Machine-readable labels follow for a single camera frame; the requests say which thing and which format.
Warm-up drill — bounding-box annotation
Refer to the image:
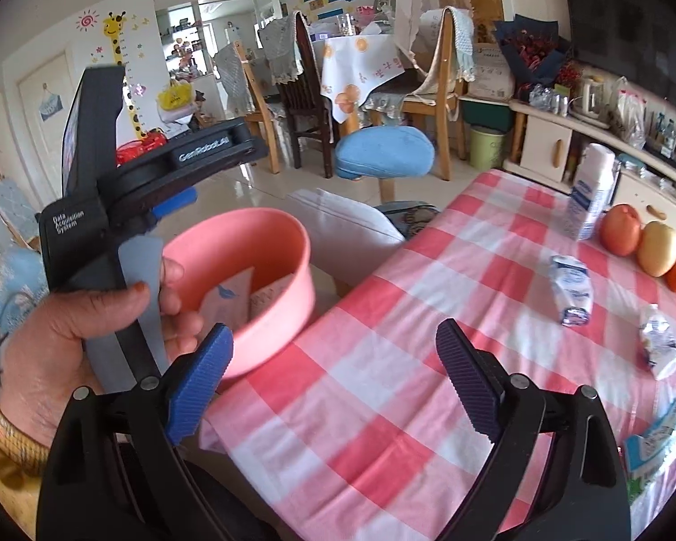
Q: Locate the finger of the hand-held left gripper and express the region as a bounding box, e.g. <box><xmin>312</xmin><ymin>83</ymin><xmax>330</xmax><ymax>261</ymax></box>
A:
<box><xmin>151</xmin><ymin>188</ymin><xmax>199</xmax><ymax>225</ymax></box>

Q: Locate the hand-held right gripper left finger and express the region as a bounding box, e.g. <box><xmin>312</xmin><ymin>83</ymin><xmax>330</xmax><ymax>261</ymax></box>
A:
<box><xmin>37</xmin><ymin>322</ymin><xmax>234</xmax><ymax>541</ymax></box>

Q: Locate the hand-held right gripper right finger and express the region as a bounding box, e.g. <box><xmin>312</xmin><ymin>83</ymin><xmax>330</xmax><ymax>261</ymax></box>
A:
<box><xmin>435</xmin><ymin>318</ymin><xmax>632</xmax><ymax>541</ymax></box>

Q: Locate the white packet with blue leaf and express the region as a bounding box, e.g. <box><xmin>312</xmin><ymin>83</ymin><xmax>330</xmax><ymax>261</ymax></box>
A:
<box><xmin>199</xmin><ymin>267</ymin><xmax>256</xmax><ymax>335</ymax></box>

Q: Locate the pink plastic bowl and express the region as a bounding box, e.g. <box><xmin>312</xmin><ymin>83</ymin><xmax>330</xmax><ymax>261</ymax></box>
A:
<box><xmin>162</xmin><ymin>208</ymin><xmax>317</xmax><ymax>380</ymax></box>

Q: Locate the person's left forearm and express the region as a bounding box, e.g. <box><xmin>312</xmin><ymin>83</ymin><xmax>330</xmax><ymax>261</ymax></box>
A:
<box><xmin>0</xmin><ymin>428</ymin><xmax>43</xmax><ymax>525</ymax></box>

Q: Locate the person's left hand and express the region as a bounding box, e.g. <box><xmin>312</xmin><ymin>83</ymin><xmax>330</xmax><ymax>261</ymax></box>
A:
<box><xmin>0</xmin><ymin>258</ymin><xmax>205</xmax><ymax>447</ymax></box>

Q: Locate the red plastic bag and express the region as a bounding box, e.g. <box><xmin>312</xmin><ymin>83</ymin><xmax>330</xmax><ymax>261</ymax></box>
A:
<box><xmin>115</xmin><ymin>129</ymin><xmax>167</xmax><ymax>167</ymax></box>

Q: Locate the small blue board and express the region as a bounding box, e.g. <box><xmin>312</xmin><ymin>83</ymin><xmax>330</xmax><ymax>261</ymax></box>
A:
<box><xmin>0</xmin><ymin>176</ymin><xmax>41</xmax><ymax>249</ymax></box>

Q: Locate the light blue cloth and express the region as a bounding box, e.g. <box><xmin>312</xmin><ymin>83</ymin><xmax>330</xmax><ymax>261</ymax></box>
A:
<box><xmin>0</xmin><ymin>248</ymin><xmax>49</xmax><ymax>350</ymax></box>

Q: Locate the red white checkered tablecloth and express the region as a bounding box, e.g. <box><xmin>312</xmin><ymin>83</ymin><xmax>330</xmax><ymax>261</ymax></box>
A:
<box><xmin>197</xmin><ymin>168</ymin><xmax>676</xmax><ymax>541</ymax></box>

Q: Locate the yellow bag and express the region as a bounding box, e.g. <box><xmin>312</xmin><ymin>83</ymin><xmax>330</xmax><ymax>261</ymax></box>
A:
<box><xmin>156</xmin><ymin>80</ymin><xmax>195</xmax><ymax>114</ymax></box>

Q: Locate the white door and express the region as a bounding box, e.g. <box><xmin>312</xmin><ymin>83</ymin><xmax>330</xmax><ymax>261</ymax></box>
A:
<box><xmin>14</xmin><ymin>50</ymin><xmax>77</xmax><ymax>204</ymax></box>

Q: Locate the light wooden chair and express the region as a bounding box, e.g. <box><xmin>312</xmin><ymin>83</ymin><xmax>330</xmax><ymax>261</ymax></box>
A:
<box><xmin>214</xmin><ymin>42</ymin><xmax>283</xmax><ymax>174</ymax></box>

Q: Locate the white blue milk pouch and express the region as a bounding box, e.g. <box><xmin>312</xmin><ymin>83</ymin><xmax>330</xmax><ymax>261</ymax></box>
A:
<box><xmin>549</xmin><ymin>255</ymin><xmax>594</xmax><ymax>328</ymax></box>

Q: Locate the white cushion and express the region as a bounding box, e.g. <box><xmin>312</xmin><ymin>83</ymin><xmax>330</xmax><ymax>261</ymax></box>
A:
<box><xmin>286</xmin><ymin>188</ymin><xmax>407</xmax><ymax>294</ymax></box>

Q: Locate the dark wooden chair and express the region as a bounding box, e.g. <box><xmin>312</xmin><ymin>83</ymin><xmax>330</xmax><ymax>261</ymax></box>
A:
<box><xmin>276</xmin><ymin>11</ymin><xmax>342</xmax><ymax>170</ymax></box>

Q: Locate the grey slipper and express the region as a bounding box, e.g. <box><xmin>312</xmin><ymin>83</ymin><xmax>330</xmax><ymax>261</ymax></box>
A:
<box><xmin>372</xmin><ymin>202</ymin><xmax>440</xmax><ymax>240</ymax></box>

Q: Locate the gold wristwatch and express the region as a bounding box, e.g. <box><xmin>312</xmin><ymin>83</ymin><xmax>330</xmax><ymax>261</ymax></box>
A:
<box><xmin>0</xmin><ymin>403</ymin><xmax>50</xmax><ymax>477</ymax></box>

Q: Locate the crumpled white pouch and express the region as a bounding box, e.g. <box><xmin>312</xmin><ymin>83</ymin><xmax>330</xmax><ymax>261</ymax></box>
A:
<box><xmin>638</xmin><ymin>304</ymin><xmax>676</xmax><ymax>381</ymax></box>

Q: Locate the blue white snack packet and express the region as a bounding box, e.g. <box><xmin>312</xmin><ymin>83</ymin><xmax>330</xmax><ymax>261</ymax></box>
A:
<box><xmin>621</xmin><ymin>399</ymin><xmax>676</xmax><ymax>507</ymax></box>

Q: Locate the red apple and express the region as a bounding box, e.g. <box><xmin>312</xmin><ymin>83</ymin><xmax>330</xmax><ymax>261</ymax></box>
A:
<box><xmin>598</xmin><ymin>204</ymin><xmax>643</xmax><ymax>257</ymax></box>

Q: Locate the blue cushioned stool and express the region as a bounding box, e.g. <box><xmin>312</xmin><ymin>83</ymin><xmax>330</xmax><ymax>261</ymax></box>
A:
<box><xmin>335</xmin><ymin>127</ymin><xmax>436</xmax><ymax>201</ymax></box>

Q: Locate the white bottle with blue label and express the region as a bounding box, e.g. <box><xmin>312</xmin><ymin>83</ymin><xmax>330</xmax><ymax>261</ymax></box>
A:
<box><xmin>563</xmin><ymin>143</ymin><xmax>617</xmax><ymax>241</ymax></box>

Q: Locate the white orange-print table cover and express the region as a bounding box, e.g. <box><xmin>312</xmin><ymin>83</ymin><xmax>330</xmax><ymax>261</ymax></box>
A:
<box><xmin>320</xmin><ymin>34</ymin><xmax>407</xmax><ymax>124</ymax></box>

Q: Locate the yellow pear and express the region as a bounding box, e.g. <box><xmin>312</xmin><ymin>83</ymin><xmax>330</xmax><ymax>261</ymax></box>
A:
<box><xmin>638</xmin><ymin>221</ymin><xmax>676</xmax><ymax>278</ymax></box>

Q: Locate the green waste bin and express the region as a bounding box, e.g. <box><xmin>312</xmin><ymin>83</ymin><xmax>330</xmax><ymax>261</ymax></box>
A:
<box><xmin>469</xmin><ymin>124</ymin><xmax>508</xmax><ymax>170</ymax></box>

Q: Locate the cream television cabinet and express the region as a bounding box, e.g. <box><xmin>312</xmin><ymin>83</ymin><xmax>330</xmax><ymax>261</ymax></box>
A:
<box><xmin>504</xmin><ymin>98</ymin><xmax>676</xmax><ymax>226</ymax></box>

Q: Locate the dark green storage box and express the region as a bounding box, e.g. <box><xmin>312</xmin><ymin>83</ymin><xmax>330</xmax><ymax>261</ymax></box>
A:
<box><xmin>459</xmin><ymin>96</ymin><xmax>513</xmax><ymax>132</ymax></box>

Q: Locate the wooden chair with cushion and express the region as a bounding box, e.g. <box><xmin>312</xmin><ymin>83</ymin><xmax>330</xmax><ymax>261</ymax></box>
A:
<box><xmin>400</xmin><ymin>8</ymin><xmax>477</xmax><ymax>181</ymax></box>

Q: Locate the white cloth bag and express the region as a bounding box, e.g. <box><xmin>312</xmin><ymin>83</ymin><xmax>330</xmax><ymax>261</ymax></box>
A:
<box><xmin>394</xmin><ymin>0</ymin><xmax>457</xmax><ymax>96</ymax></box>

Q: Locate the white electric kettle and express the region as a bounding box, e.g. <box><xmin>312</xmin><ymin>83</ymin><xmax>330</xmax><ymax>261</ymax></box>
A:
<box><xmin>575</xmin><ymin>75</ymin><xmax>612</xmax><ymax>122</ymax></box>

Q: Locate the clear plastic snack bag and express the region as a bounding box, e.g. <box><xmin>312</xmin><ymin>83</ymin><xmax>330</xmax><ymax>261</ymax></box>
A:
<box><xmin>608</xmin><ymin>82</ymin><xmax>649</xmax><ymax>144</ymax></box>

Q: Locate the white sack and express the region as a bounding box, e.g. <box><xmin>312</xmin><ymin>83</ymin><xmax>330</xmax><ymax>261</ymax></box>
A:
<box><xmin>469</xmin><ymin>42</ymin><xmax>516</xmax><ymax>103</ymax></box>

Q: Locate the dark blue flower bouquet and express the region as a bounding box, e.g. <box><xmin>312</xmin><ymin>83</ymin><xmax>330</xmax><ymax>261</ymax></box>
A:
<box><xmin>493</xmin><ymin>14</ymin><xmax>572</xmax><ymax>91</ymax></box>

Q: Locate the black television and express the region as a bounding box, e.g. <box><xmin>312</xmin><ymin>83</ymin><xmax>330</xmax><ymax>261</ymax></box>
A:
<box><xmin>557</xmin><ymin>0</ymin><xmax>676</xmax><ymax>99</ymax></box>

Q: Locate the giraffe wall sticker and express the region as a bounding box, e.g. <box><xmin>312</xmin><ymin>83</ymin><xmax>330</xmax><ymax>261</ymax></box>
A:
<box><xmin>102</xmin><ymin>10</ymin><xmax>153</xmax><ymax>142</ymax></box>

